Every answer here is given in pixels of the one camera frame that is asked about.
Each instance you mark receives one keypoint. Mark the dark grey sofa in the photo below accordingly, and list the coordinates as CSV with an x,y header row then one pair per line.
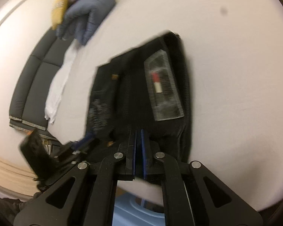
x,y
27,106

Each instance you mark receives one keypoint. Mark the light blue plastic stool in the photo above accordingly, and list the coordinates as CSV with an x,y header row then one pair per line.
x,y
128,212

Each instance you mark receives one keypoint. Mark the white cloth on bed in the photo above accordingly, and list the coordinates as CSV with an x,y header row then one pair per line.
x,y
58,83

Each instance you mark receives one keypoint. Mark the black pants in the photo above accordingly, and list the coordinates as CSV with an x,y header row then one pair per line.
x,y
119,100

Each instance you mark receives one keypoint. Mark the clear plastic pants tag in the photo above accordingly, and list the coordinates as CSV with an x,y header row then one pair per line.
x,y
162,90

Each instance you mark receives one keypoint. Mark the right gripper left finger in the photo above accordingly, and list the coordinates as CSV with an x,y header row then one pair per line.
x,y
127,166

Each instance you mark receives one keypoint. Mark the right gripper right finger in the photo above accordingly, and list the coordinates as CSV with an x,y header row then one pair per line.
x,y
152,169

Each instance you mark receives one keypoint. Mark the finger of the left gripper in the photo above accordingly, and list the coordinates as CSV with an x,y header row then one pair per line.
x,y
84,143

